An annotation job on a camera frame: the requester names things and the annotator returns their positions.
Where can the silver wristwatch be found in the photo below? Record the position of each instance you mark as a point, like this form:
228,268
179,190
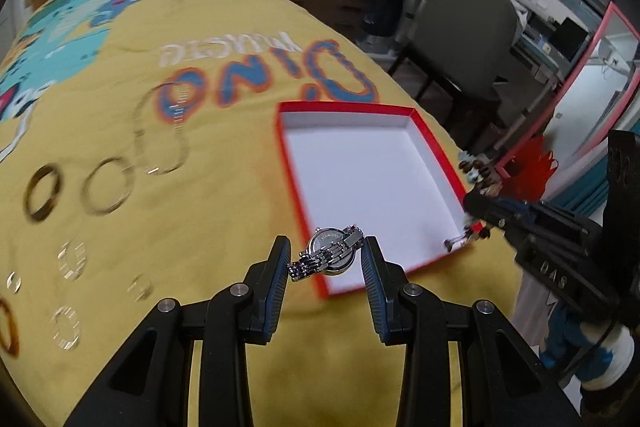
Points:
329,252

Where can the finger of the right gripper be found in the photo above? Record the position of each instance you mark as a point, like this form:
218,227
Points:
500,212

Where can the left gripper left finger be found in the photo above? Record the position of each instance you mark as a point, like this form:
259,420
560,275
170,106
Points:
147,380

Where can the red bag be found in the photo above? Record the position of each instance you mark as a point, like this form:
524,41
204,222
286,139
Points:
528,171

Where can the amber bangle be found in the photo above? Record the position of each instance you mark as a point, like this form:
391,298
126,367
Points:
10,337

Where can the dark olive bangle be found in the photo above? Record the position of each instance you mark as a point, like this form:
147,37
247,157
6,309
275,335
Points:
43,192

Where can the white desk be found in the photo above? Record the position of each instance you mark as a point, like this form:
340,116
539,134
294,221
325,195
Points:
547,44

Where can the grey desk chair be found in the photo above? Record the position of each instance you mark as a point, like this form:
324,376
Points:
460,44

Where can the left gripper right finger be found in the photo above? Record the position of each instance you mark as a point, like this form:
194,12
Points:
503,383

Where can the red jewelry box tray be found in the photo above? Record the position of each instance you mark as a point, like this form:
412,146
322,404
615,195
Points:
375,166

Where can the pink framed mirror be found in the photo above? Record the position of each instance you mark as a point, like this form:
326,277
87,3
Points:
594,96

